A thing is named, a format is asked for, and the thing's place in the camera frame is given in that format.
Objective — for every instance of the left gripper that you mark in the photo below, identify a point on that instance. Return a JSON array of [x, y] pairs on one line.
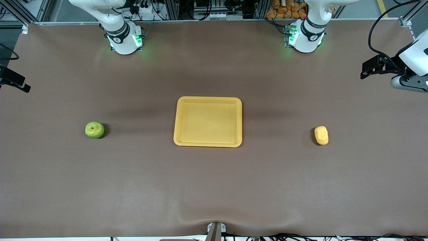
[[393, 68]]

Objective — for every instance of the yellow potato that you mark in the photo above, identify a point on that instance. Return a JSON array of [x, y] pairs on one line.
[[321, 136]]

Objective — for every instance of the green apple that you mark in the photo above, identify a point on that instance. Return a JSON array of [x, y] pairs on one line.
[[94, 130]]

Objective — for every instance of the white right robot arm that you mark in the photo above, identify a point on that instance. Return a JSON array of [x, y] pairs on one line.
[[124, 43]]

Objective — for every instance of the yellow plastic tray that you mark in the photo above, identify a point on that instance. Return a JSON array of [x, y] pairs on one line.
[[207, 124]]

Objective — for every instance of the orange bread pile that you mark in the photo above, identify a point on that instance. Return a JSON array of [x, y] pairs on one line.
[[287, 10]]

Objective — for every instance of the white power strip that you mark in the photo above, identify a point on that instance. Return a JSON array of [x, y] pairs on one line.
[[147, 13]]

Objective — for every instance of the brown table mat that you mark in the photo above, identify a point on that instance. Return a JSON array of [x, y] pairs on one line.
[[214, 187]]

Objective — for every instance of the metal table clamp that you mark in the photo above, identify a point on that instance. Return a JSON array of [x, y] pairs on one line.
[[216, 231]]

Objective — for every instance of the aluminium table frame rail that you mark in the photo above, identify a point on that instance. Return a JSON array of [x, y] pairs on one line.
[[214, 21]]

